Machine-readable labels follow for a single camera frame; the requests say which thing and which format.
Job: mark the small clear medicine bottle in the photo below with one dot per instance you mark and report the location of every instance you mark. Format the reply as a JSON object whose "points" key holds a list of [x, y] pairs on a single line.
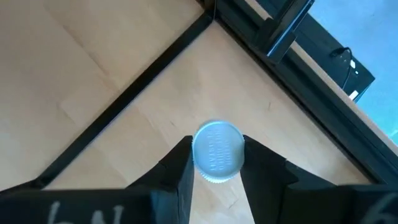
{"points": [[217, 149]]}

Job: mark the black aluminium rig frame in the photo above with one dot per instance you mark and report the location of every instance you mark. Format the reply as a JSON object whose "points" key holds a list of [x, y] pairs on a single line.
{"points": [[311, 93]]}

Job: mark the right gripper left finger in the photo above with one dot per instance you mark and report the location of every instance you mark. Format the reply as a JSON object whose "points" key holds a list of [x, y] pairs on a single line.
{"points": [[174, 174]]}

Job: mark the wooden shelf black metal legs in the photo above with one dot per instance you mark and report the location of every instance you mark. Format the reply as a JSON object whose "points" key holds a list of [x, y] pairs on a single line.
{"points": [[124, 96]]}

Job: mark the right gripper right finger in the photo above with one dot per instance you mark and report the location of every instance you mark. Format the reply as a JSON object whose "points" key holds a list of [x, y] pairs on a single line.
{"points": [[267, 174]]}

